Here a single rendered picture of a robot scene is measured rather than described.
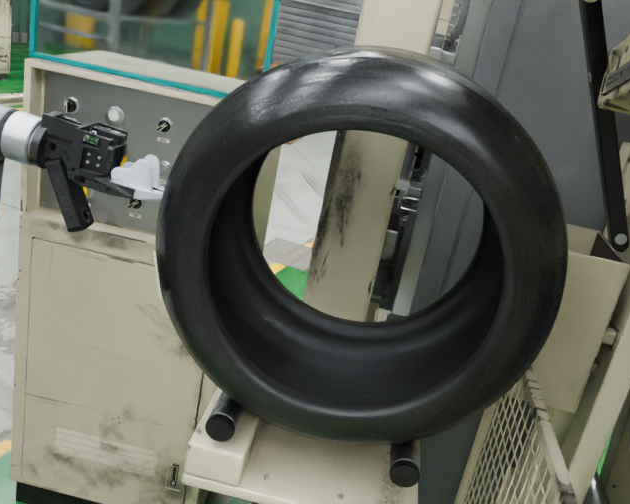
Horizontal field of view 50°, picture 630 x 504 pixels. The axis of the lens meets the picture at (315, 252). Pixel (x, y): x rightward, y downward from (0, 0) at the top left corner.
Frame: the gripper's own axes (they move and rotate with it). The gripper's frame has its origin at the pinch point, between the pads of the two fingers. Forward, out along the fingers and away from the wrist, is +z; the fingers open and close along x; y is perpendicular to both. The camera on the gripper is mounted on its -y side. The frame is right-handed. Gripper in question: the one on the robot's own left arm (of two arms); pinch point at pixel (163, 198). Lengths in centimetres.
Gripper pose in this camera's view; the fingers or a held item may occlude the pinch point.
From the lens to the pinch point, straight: 104.7
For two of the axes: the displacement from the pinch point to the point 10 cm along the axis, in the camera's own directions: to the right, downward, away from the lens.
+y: 2.9, -8.9, -3.5
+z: 9.5, 3.2, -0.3
